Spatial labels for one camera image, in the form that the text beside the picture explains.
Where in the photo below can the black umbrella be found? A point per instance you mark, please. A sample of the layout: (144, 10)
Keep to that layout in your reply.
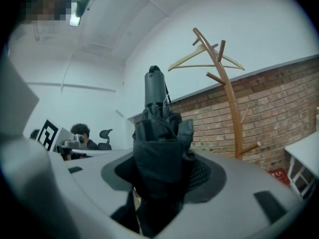
(157, 158)

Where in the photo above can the white wall pipe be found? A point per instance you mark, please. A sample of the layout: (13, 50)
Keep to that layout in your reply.
(74, 86)

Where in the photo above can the white table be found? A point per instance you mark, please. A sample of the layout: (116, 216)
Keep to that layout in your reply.
(302, 148)

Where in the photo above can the wooden coat stand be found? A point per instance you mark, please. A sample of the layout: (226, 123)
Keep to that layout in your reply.
(233, 101)

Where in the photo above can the black office chair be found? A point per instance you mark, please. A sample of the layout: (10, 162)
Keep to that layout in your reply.
(106, 141)

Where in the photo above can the red plastic crate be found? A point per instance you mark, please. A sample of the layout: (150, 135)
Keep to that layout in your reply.
(280, 176)

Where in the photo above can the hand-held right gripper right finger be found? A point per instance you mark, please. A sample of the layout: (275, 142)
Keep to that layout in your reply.
(236, 208)

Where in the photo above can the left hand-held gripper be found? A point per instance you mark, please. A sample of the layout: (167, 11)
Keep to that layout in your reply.
(49, 136)

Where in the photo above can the person's head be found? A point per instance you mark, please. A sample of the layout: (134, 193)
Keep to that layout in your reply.
(47, 1)

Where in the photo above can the light wooden clothes hanger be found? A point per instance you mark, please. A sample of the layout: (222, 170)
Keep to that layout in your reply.
(189, 56)

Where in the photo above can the ceiling light panel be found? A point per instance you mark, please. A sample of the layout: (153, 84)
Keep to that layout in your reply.
(74, 20)

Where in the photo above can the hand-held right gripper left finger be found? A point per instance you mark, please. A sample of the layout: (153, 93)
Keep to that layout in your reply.
(49, 195)

